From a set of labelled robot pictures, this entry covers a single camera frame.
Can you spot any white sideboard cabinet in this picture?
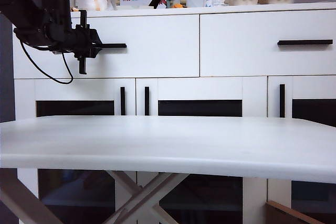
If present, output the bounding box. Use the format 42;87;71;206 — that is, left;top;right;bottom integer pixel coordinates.
12;2;336;224

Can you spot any brown wooden board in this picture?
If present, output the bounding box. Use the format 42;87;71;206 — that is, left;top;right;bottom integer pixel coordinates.
265;199;325;224

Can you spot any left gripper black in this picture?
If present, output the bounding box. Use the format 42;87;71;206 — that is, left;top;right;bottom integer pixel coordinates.
46;10;103;75

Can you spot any pale crossed table leg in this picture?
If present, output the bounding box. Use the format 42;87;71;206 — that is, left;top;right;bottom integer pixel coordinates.
106;170;175;224
102;173;191;224

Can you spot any white glass-panel cabinet door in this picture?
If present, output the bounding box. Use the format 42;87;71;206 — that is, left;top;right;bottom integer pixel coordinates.
135;77;268;224
267;76;336;224
14;78;137;224

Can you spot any white cabinet drawer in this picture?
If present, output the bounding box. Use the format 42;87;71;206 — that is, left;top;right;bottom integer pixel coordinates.
13;15;200;79
199;10;336;77

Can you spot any black vertical door handle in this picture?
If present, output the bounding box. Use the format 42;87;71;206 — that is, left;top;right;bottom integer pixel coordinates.
144;86;150;116
120;86;126;116
279;84;286;119

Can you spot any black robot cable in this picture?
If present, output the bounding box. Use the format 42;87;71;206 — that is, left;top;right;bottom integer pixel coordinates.
19;39;74;85

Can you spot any brown wooden beam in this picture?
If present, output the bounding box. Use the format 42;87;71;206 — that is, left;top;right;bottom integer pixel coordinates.
0;168;64;224

